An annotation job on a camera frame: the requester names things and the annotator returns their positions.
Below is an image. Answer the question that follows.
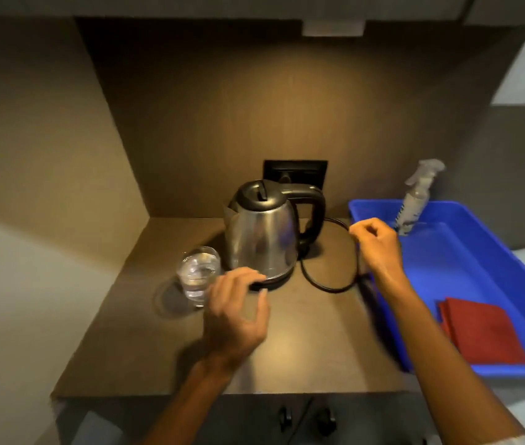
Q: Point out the black wall socket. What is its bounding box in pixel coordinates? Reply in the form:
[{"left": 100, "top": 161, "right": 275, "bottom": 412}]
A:
[{"left": 262, "top": 159, "right": 329, "bottom": 193}]

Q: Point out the grey overhead cabinet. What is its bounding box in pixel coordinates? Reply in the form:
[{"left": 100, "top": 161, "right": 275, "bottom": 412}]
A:
[{"left": 0, "top": 0, "right": 525, "bottom": 27}]

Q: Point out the clear spray bottle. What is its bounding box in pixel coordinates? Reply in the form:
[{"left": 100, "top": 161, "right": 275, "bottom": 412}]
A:
[{"left": 394, "top": 159, "right": 447, "bottom": 237}]

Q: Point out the person's left forearm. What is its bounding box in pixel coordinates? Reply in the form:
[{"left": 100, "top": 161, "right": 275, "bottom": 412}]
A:
[{"left": 143, "top": 353, "right": 246, "bottom": 445}]

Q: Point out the black power cable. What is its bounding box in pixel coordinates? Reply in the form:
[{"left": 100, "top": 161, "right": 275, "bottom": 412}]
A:
[{"left": 299, "top": 217, "right": 361, "bottom": 294}]

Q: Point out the stainless steel electric kettle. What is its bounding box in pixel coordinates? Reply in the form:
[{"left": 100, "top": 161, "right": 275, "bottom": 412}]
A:
[{"left": 223, "top": 179, "right": 327, "bottom": 281}]

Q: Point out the black kettle base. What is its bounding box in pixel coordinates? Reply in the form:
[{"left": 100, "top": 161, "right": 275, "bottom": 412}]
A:
[{"left": 248, "top": 268, "right": 296, "bottom": 292}]

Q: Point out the person's right forearm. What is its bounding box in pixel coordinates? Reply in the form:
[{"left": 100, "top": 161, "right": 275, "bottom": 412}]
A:
[{"left": 373, "top": 269, "right": 525, "bottom": 445}]

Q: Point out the person's left hand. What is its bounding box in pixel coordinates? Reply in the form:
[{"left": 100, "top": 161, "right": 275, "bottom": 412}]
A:
[{"left": 203, "top": 267, "right": 271, "bottom": 369}]

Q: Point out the blue plastic tray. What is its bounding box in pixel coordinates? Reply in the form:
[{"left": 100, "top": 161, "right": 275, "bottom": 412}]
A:
[{"left": 348, "top": 199, "right": 525, "bottom": 379}]

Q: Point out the person's right hand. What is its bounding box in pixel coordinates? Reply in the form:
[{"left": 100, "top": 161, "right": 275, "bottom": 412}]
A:
[{"left": 349, "top": 218, "right": 402, "bottom": 287}]

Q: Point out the clear glass of water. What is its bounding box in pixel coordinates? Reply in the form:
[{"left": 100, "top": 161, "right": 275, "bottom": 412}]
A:
[{"left": 176, "top": 246, "right": 222, "bottom": 307}]

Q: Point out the red folded cloth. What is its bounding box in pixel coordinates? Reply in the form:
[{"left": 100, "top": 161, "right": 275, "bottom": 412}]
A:
[{"left": 437, "top": 297, "right": 525, "bottom": 367}]

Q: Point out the under-cabinet light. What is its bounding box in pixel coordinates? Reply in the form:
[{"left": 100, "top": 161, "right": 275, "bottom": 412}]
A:
[{"left": 302, "top": 20, "right": 366, "bottom": 38}]

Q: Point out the grey base cabinet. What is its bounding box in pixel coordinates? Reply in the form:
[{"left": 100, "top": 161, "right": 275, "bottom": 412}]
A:
[{"left": 51, "top": 390, "right": 432, "bottom": 445}]

